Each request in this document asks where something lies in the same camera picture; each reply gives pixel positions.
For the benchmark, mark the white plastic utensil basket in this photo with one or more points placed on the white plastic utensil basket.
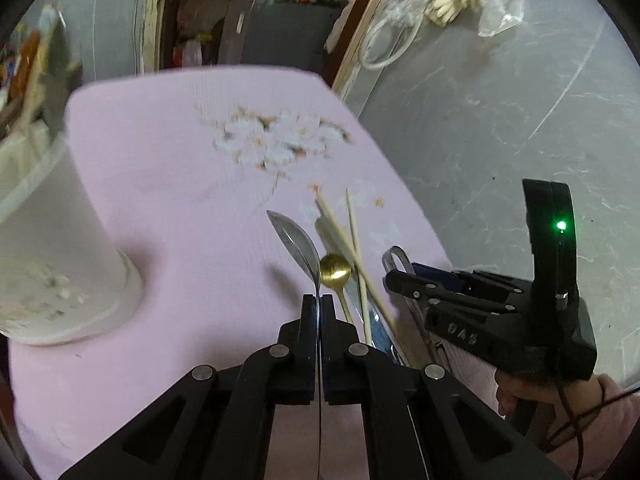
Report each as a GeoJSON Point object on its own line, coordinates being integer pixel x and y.
{"type": "Point", "coordinates": [62, 277]}

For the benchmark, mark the small gold spoon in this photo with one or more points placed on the small gold spoon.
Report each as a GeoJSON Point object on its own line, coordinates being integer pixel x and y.
{"type": "Point", "coordinates": [335, 272]}

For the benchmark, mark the dark grey refrigerator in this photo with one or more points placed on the dark grey refrigerator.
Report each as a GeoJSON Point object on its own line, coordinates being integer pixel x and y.
{"type": "Point", "coordinates": [277, 33]}

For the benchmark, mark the pink floral table cloth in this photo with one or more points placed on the pink floral table cloth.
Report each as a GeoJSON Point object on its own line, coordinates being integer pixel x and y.
{"type": "Point", "coordinates": [184, 168]}

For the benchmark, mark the silver tablespoon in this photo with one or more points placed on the silver tablespoon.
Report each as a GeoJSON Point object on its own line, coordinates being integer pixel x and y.
{"type": "Point", "coordinates": [301, 248]}

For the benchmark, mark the clear hanging plastic bag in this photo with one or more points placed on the clear hanging plastic bag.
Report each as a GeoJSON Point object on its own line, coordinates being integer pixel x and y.
{"type": "Point", "coordinates": [499, 16]}

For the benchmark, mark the pink sleeved right forearm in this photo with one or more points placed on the pink sleeved right forearm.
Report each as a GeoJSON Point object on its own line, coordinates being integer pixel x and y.
{"type": "Point", "coordinates": [604, 433]}

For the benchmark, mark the person's right hand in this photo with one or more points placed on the person's right hand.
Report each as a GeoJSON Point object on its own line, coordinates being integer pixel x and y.
{"type": "Point", "coordinates": [579, 396]}

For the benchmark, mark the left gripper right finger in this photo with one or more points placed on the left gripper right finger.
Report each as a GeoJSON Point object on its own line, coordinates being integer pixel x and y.
{"type": "Point", "coordinates": [354, 373]}

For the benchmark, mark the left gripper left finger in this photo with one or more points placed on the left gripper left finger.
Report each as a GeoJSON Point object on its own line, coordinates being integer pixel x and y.
{"type": "Point", "coordinates": [282, 373]}

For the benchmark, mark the silver fork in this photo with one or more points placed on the silver fork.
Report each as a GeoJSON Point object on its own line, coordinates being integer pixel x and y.
{"type": "Point", "coordinates": [61, 74]}

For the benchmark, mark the wooden chopstick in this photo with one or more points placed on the wooden chopstick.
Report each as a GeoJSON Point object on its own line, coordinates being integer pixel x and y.
{"type": "Point", "coordinates": [345, 245]}
{"type": "Point", "coordinates": [363, 291]}

